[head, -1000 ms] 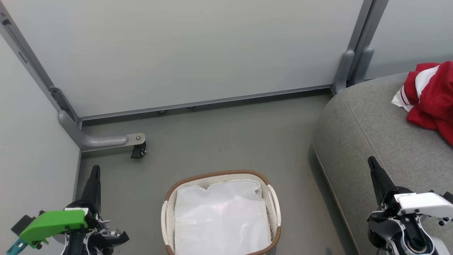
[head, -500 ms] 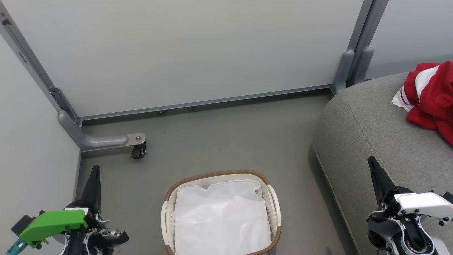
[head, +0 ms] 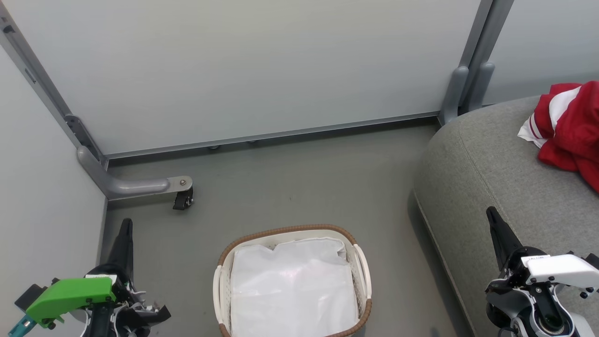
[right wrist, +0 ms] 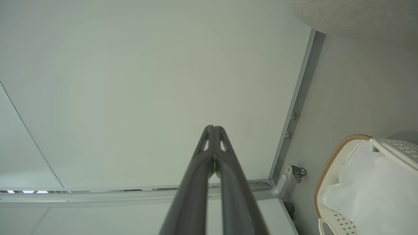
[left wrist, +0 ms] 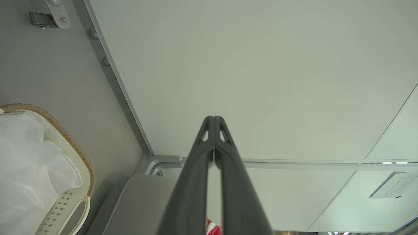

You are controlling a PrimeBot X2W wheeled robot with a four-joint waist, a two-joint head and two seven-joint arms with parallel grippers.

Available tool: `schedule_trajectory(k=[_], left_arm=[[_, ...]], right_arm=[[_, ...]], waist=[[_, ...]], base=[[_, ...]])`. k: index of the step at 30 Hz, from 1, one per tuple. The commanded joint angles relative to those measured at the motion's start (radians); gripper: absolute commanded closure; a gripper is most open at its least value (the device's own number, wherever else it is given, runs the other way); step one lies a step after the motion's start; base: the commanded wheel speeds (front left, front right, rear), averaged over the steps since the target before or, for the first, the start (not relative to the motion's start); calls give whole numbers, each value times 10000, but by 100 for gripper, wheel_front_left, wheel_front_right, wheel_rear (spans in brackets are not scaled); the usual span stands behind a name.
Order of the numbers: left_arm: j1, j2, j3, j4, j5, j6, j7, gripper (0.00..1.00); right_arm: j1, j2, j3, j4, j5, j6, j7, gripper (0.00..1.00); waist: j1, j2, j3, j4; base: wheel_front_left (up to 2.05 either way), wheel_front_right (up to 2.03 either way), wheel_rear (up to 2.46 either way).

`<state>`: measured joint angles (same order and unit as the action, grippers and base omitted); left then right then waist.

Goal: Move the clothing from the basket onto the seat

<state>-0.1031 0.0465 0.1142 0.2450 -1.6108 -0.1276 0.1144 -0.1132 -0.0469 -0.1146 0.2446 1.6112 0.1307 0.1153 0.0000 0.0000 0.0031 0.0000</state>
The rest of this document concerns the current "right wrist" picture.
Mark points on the white fabric basket liner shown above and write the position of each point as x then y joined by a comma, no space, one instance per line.
375,195

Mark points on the short grey partition bottom rail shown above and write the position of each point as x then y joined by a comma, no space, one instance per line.
290,225

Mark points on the black castor wheel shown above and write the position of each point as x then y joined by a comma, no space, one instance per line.
298,172
289,210

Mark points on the grey metal partition foot tube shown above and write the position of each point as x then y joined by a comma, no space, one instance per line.
282,182

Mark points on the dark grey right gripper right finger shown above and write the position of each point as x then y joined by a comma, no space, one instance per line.
241,215

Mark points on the grey fabric sofa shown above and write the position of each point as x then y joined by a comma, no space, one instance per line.
359,16

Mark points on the grey rail bolt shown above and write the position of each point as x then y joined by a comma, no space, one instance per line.
293,116
287,134

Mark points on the white laundry basket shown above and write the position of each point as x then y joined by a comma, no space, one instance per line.
343,225

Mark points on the long grey partition bottom rail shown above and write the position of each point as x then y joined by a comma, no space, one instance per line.
300,88

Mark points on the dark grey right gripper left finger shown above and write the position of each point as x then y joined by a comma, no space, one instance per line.
189,209

